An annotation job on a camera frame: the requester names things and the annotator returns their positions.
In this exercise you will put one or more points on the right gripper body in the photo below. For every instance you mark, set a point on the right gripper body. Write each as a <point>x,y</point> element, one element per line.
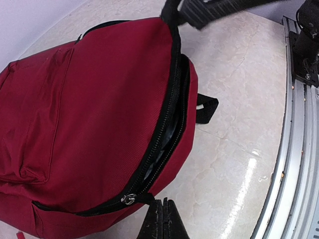
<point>200,13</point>

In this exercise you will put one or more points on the white marker dark-red cap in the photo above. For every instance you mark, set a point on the white marker dark-red cap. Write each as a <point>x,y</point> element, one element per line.
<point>20,235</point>

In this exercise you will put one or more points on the red backpack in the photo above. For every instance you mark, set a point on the red backpack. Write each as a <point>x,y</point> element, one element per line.
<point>93,129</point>

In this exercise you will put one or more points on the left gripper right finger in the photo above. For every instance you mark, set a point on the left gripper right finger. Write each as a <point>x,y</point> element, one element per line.
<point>173,227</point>

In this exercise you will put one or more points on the front aluminium rail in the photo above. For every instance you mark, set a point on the front aluminium rail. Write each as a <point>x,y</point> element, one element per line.
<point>291,208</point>

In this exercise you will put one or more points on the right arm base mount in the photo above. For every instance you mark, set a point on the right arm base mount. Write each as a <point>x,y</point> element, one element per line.
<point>304,46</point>

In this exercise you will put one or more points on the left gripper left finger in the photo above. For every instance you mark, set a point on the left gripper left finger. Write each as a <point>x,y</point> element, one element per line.
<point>152,227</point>

